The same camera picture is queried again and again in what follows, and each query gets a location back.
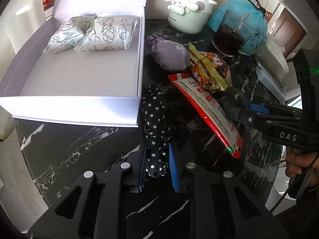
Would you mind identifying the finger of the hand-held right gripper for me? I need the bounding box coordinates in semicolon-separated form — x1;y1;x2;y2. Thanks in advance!
229;107;301;130
248;102;303;116

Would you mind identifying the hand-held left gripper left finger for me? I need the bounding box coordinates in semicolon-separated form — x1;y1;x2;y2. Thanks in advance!
26;143;149;239

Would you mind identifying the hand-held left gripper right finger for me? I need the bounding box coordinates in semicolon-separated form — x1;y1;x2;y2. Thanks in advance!
168;142;292;239

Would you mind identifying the red silver snack packet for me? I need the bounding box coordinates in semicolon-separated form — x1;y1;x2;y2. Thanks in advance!
167;73;243;159

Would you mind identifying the black polka dot hair tie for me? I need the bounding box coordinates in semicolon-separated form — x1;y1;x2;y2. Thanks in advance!
142;85;172;178

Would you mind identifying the black lace scrunchie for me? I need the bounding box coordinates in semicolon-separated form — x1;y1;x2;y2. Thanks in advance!
162;90;207;140

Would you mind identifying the orange snack packet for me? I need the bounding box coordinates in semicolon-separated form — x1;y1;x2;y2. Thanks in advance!
188;43;233;94

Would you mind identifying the purple drawstring pouch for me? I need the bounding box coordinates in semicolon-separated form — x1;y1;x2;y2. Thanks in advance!
146;34;191;71

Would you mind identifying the white cardboard box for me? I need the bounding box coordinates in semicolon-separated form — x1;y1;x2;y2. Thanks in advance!
0;0;152;128

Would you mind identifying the person's right hand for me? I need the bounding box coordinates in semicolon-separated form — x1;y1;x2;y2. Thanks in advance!
285;146;319;188

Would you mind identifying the white rectangular device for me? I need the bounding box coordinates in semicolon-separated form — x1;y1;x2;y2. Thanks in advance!
255;62;287;102

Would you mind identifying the white tissue pack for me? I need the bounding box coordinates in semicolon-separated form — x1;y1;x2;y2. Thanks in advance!
257;36;289;80

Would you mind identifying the glass cup with dark drink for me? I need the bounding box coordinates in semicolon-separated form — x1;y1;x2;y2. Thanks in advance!
212;9;251;57

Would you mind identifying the brown door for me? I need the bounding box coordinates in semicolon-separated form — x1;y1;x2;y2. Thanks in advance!
270;17;306;48

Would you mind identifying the wooden stick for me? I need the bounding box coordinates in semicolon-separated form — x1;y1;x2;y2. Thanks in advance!
233;14;250;33

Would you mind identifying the blue plastic bag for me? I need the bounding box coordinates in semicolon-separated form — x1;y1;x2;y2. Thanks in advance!
207;0;268;55

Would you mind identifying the white cartoon kettle bottle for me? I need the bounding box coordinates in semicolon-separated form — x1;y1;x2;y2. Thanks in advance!
162;0;223;34

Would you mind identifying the white leaf patterned cloth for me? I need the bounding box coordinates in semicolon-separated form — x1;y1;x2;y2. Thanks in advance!
0;129;49;232

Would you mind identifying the printed paper wrapped packet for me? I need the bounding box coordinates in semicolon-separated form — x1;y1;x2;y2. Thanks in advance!
75;15;139;53
42;15;97;55

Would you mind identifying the black cable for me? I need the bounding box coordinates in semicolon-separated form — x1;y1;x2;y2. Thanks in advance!
270;152;319;213

